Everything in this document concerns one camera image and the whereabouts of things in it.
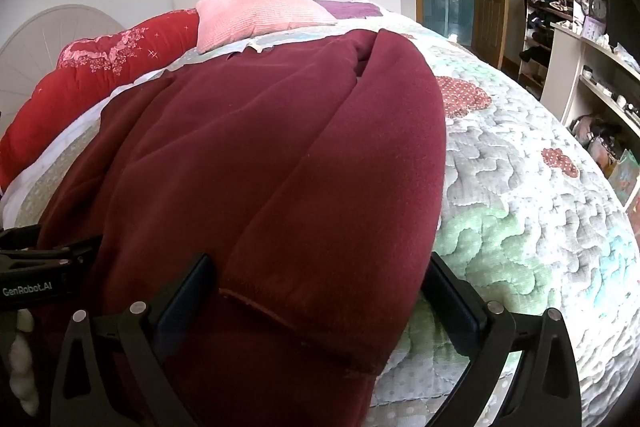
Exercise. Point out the colourful paper bag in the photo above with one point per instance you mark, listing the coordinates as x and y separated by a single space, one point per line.
625 179

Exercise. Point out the white bed sheet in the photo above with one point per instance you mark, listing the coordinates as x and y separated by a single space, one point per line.
30 187

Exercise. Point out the red floral duvet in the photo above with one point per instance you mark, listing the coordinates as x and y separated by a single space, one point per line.
75 82

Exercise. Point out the pastel quilted bedspread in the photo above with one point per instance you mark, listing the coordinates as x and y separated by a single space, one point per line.
520 207

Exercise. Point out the dark mantel clock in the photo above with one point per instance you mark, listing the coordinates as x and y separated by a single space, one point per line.
596 3

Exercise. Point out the black monitor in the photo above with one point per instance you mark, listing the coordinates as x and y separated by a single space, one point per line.
622 19

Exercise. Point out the person's left forearm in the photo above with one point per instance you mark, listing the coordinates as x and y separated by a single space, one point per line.
21 357

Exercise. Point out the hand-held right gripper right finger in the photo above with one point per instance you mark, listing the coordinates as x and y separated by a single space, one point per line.
451 303

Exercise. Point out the white desk with shelves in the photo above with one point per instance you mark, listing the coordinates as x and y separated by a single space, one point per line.
570 67

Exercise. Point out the dark red fleece garment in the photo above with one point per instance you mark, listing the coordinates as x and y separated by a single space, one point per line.
260 187

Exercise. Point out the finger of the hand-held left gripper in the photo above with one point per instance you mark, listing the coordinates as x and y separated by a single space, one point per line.
20 237
60 254

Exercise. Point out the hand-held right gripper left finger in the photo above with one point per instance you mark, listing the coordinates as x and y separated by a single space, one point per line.
184 303

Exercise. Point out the white round headboard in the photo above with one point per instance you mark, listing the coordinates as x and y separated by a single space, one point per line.
45 42

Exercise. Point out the pink pillow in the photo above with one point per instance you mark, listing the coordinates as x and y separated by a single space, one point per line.
255 14

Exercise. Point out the pink bag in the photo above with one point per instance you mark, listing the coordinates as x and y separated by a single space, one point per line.
592 137

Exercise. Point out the purple cloth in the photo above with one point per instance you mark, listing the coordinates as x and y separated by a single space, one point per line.
350 8

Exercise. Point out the shelf rack with clothes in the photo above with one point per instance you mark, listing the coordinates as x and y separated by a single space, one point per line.
542 22

